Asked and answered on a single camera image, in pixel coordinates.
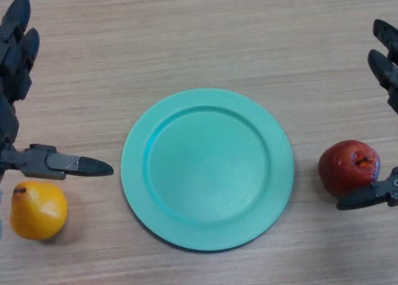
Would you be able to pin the green round plate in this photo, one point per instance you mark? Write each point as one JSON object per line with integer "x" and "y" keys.
{"x": 206, "y": 170}

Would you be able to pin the red apple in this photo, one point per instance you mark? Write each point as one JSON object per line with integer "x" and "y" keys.
{"x": 339, "y": 166}

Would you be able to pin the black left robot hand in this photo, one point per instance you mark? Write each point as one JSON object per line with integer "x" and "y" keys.
{"x": 12, "y": 64}

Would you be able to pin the yellow pear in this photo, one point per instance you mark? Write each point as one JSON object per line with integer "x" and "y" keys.
{"x": 38, "y": 210}

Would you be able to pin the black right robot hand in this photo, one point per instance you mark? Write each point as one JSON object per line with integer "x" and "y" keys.
{"x": 385, "y": 73}

